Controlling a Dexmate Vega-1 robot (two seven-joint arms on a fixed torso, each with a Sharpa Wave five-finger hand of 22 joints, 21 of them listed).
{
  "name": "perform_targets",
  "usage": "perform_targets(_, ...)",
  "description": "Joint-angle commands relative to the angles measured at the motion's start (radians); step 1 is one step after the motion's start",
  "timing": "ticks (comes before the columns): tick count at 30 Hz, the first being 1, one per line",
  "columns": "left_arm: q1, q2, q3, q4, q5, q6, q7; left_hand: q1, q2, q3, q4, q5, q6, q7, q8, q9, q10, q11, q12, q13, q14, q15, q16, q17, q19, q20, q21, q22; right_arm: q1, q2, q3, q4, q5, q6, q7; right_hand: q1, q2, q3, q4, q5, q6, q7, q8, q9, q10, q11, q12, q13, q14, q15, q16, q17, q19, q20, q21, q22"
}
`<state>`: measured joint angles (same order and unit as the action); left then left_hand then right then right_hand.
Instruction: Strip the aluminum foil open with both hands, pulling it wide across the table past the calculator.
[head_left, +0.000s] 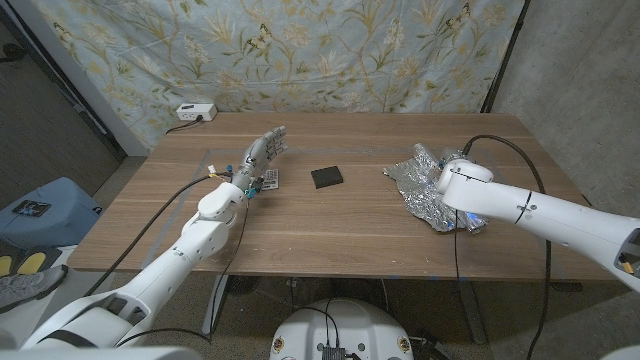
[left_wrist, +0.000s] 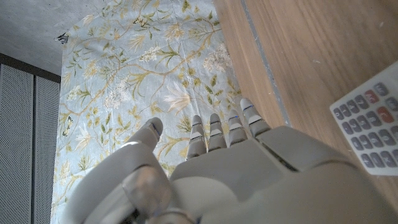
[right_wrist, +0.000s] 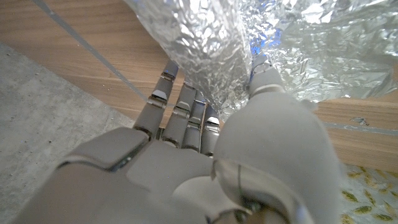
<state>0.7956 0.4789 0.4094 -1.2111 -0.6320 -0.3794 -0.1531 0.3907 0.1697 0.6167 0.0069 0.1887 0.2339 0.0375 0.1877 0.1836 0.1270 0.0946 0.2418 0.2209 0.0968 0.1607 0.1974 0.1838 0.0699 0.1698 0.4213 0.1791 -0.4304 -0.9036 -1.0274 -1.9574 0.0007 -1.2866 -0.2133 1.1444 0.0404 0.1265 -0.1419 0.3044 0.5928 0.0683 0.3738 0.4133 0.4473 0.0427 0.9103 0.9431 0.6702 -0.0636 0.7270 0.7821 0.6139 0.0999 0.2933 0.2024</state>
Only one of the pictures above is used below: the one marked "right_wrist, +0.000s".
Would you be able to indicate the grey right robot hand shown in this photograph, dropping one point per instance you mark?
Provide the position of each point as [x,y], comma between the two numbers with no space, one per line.
[267,146]

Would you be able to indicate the crinkled aluminum foil roll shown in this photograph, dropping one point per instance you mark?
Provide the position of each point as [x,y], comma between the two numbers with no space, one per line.
[326,46]

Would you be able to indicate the floral printed backdrop cloth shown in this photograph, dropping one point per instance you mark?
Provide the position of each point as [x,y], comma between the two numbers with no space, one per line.
[373,199]

